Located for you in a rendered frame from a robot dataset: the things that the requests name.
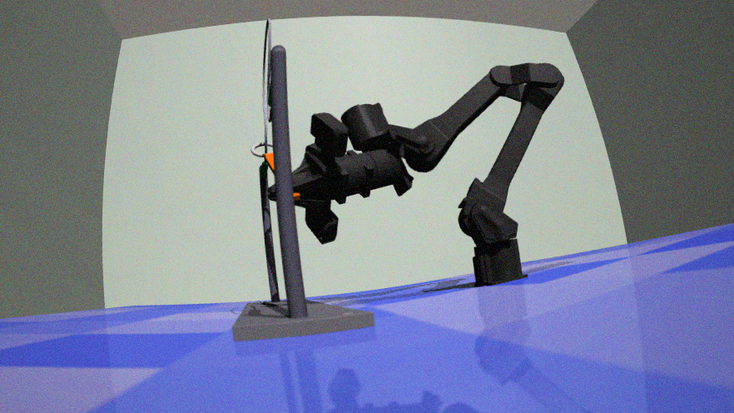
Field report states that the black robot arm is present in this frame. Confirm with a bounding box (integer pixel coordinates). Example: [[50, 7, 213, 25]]
[[341, 62, 564, 286]]

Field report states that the orange bar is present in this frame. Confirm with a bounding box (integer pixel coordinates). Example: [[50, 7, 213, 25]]
[[250, 142, 300, 201]]

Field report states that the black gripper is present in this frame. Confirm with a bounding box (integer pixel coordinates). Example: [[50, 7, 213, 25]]
[[292, 112, 378, 245]]

